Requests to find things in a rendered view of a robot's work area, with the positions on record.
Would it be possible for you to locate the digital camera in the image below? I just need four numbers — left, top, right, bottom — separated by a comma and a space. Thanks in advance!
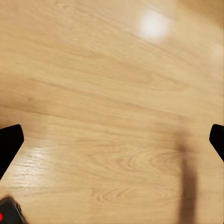
0, 197, 28, 224

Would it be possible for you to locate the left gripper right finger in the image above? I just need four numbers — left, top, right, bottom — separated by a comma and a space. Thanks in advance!
209, 124, 224, 162

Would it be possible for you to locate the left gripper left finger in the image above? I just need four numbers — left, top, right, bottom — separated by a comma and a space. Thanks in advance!
0, 124, 24, 180

